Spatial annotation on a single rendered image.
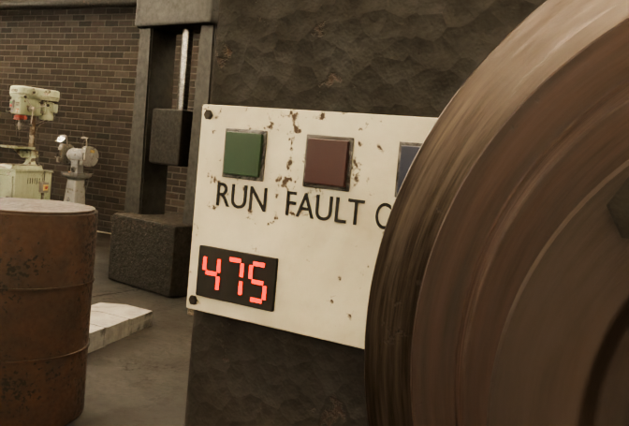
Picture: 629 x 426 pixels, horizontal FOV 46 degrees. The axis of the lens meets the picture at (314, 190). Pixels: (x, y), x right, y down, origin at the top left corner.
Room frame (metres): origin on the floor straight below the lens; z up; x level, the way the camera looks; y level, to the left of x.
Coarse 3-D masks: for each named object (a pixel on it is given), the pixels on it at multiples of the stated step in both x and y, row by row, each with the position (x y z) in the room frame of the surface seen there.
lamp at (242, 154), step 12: (228, 132) 0.62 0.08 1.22; (240, 132) 0.62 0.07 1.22; (228, 144) 0.62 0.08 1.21; (240, 144) 0.62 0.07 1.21; (252, 144) 0.61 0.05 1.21; (228, 156) 0.62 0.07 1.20; (240, 156) 0.61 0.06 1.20; (252, 156) 0.61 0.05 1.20; (228, 168) 0.62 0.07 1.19; (240, 168) 0.61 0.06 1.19; (252, 168) 0.61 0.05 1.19
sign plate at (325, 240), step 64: (256, 128) 0.61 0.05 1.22; (320, 128) 0.58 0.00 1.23; (384, 128) 0.56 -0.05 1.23; (256, 192) 0.61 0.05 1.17; (320, 192) 0.58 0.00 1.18; (384, 192) 0.55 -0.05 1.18; (192, 256) 0.64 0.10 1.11; (256, 256) 0.60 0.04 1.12; (320, 256) 0.58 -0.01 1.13; (256, 320) 0.61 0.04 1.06; (320, 320) 0.58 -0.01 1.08
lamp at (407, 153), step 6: (402, 150) 0.54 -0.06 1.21; (408, 150) 0.54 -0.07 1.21; (414, 150) 0.54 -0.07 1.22; (402, 156) 0.54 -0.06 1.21; (408, 156) 0.54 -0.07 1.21; (414, 156) 0.54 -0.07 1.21; (402, 162) 0.54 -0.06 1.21; (408, 162) 0.54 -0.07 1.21; (402, 168) 0.54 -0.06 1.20; (408, 168) 0.54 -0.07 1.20; (402, 174) 0.54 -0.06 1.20; (402, 180) 0.54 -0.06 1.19
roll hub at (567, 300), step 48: (576, 240) 0.28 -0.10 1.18; (624, 240) 0.27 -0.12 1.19; (528, 288) 0.29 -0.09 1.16; (576, 288) 0.28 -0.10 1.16; (624, 288) 0.27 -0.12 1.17; (528, 336) 0.29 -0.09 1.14; (576, 336) 0.28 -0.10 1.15; (624, 336) 0.28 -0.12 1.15; (528, 384) 0.28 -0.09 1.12; (576, 384) 0.28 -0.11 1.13; (624, 384) 0.28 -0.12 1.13
